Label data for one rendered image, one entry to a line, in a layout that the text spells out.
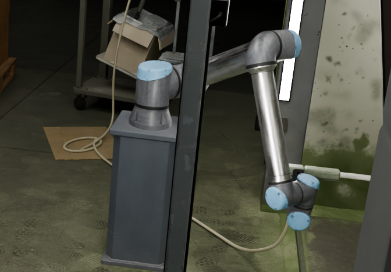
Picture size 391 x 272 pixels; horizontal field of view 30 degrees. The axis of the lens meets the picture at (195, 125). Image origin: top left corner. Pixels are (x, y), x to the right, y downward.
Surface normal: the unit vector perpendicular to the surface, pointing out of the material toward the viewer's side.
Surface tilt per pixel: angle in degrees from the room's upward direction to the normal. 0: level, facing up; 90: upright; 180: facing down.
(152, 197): 90
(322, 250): 0
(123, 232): 92
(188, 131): 90
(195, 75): 90
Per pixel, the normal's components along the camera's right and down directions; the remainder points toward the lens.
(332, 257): 0.10, -0.95
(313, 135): -0.08, 0.29
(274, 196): -0.72, 0.22
